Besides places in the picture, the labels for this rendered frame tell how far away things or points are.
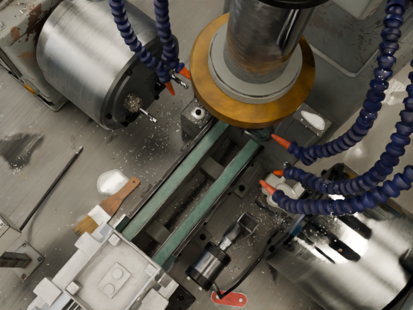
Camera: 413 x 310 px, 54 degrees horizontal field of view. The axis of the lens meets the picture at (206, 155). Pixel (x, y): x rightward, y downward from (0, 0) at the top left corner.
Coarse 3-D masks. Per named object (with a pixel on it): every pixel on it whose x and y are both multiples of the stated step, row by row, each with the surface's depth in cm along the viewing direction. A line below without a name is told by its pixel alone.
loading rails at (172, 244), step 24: (216, 120) 99; (192, 144) 96; (216, 144) 102; (192, 168) 96; (216, 168) 103; (240, 168) 96; (144, 192) 103; (168, 192) 94; (216, 192) 94; (240, 192) 105; (144, 216) 92; (192, 216) 92; (168, 240) 91; (168, 264) 88
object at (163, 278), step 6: (108, 228) 72; (102, 234) 72; (108, 234) 71; (162, 270) 71; (156, 276) 71; (162, 276) 70; (168, 276) 71; (162, 282) 70; (168, 282) 71; (36, 306) 68
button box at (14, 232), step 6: (0, 216) 77; (6, 216) 81; (0, 222) 75; (6, 222) 76; (12, 222) 80; (0, 228) 74; (6, 228) 75; (12, 228) 76; (0, 234) 75; (6, 234) 76; (12, 234) 77; (18, 234) 78; (0, 240) 75; (6, 240) 76; (12, 240) 77; (0, 246) 76; (6, 246) 77; (0, 252) 76
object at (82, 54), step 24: (72, 0) 80; (96, 0) 79; (48, 24) 79; (72, 24) 77; (96, 24) 77; (144, 24) 80; (48, 48) 79; (72, 48) 77; (96, 48) 76; (120, 48) 76; (48, 72) 82; (72, 72) 79; (96, 72) 76; (120, 72) 76; (144, 72) 82; (72, 96) 83; (96, 96) 78; (120, 96) 80; (144, 96) 91; (96, 120) 84; (120, 120) 89
